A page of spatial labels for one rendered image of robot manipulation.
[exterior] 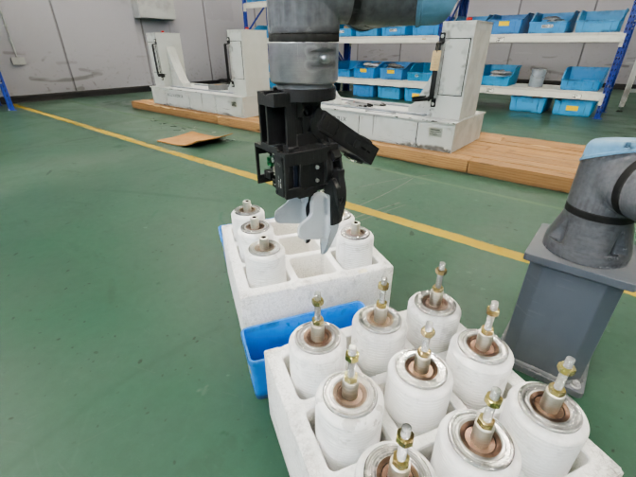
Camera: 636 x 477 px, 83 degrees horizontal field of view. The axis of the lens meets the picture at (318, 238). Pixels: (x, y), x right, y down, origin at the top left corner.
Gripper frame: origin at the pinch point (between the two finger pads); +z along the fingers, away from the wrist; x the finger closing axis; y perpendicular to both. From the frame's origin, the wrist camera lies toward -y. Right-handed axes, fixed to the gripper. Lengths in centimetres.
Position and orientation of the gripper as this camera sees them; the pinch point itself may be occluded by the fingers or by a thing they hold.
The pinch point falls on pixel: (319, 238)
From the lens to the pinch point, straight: 51.0
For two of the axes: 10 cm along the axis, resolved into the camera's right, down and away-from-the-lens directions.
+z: 0.0, 8.8, 4.7
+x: 5.9, 3.8, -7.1
